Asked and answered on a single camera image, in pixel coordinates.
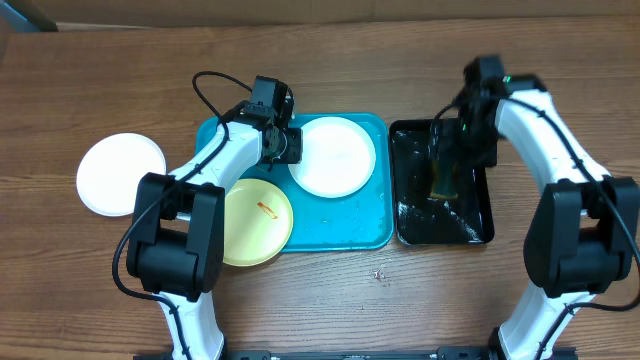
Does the green yellow sponge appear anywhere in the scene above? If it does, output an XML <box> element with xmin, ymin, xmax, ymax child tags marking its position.
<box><xmin>430</xmin><ymin>160</ymin><xmax>458</xmax><ymax>200</ymax></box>

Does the white plate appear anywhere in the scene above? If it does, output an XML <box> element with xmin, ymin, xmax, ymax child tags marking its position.
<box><xmin>289</xmin><ymin>116</ymin><xmax>377</xmax><ymax>198</ymax></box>
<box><xmin>76</xmin><ymin>133</ymin><xmax>167</xmax><ymax>217</ymax></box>

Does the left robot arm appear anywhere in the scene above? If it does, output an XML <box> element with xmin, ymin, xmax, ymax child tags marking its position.
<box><xmin>112</xmin><ymin>76</ymin><xmax>302</xmax><ymax>359</ymax></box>

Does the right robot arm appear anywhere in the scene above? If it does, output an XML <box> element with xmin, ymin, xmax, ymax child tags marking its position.
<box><xmin>431</xmin><ymin>55</ymin><xmax>639</xmax><ymax>359</ymax></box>

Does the black rectangular tray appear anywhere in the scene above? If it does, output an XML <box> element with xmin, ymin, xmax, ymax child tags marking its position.
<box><xmin>389</xmin><ymin>119</ymin><xmax>495</xmax><ymax>246</ymax></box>

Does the yellow plate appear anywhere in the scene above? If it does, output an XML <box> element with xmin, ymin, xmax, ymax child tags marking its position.
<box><xmin>223</xmin><ymin>179</ymin><xmax>294</xmax><ymax>267</ymax></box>

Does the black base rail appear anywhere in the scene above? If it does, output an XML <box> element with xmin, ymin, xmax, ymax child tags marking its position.
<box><xmin>132</xmin><ymin>345</ymin><xmax>579</xmax><ymax>360</ymax></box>

